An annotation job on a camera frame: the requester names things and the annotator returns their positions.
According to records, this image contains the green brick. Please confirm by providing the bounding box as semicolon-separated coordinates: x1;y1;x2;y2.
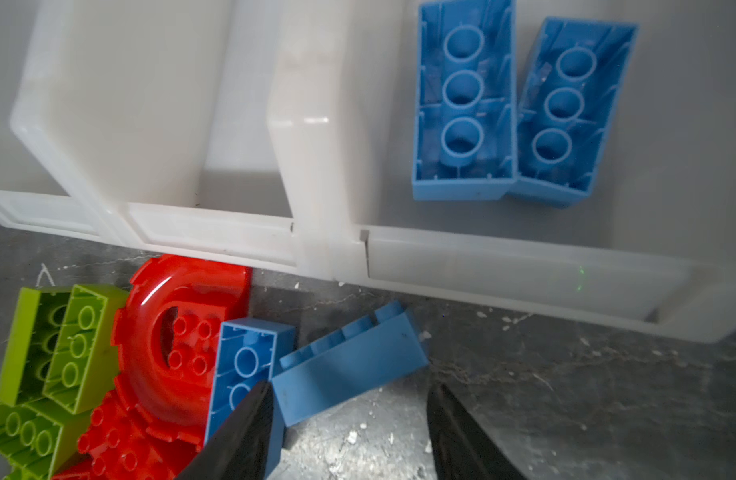
0;398;91;479
43;284;128;415
0;287;72;406

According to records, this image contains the green brick top right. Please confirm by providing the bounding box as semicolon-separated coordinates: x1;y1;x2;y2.
43;284;128;415

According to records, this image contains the red brick under arch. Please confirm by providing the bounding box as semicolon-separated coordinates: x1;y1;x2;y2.
54;390;198;479

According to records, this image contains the blue brick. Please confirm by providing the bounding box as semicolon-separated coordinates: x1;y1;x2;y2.
510;17;639;208
272;301;429;427
204;317;298;480
412;0;518;201

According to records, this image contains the green brick middle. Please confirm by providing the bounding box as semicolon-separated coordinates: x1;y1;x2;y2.
0;398;91;479

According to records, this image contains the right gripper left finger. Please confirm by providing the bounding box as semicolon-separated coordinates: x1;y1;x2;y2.
177;381;274;480

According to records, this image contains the middle white bin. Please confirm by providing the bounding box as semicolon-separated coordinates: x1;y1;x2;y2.
11;1;304;272

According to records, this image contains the green brick top left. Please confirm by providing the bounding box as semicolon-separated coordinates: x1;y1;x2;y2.
0;287;72;406

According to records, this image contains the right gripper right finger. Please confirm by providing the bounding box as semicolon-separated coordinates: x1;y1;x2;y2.
427;383;526;480

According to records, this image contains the right white bin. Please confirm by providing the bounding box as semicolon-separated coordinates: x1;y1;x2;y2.
267;1;736;342

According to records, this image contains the red curved arch piece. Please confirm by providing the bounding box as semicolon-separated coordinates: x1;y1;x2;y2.
111;255;253;448

